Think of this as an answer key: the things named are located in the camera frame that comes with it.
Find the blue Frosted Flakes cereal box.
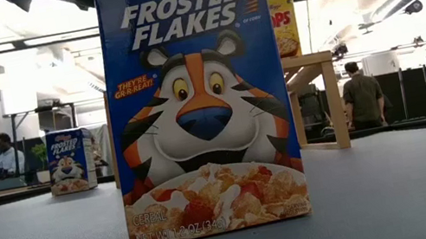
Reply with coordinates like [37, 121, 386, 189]
[86, 0, 315, 239]
[41, 124, 101, 198]

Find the yellow Corn Pops cereal box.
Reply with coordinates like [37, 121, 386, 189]
[267, 0, 304, 61]

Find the wooden slatted shelf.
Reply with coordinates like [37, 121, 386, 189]
[98, 48, 353, 190]

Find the person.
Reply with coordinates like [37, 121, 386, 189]
[0, 129, 29, 179]
[335, 55, 396, 133]

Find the green potted plant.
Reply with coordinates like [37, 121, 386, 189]
[29, 141, 54, 184]

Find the white cylindrical tank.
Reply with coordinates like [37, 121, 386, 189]
[359, 49, 403, 79]

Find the black room partition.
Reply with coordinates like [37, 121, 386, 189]
[371, 64, 426, 127]

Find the black aluminium table frame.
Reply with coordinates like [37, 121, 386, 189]
[0, 115, 426, 210]

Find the black ceiling camera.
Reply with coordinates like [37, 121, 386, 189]
[402, 0, 425, 16]

